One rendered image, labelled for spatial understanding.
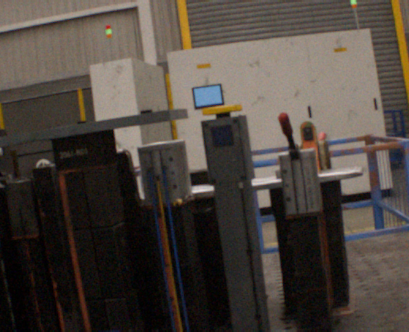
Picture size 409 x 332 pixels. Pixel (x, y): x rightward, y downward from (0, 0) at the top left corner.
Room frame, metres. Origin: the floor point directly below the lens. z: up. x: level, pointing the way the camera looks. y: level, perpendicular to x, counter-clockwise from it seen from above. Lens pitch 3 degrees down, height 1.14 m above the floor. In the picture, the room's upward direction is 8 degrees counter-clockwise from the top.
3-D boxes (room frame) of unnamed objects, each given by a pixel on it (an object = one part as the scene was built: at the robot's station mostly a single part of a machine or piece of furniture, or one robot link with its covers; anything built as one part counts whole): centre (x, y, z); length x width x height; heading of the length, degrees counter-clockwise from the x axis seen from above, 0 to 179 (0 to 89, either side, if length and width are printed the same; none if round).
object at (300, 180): (1.63, -0.17, 0.88); 0.11 x 0.10 x 0.36; 168
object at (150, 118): (1.54, 0.22, 1.16); 0.37 x 0.14 x 0.02; 78
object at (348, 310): (1.79, -0.24, 0.84); 0.18 x 0.06 x 0.29; 168
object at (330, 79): (9.97, -0.90, 1.22); 2.40 x 0.54 x 2.45; 88
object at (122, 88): (10.98, 0.85, 1.22); 2.40 x 0.54 x 2.45; 174
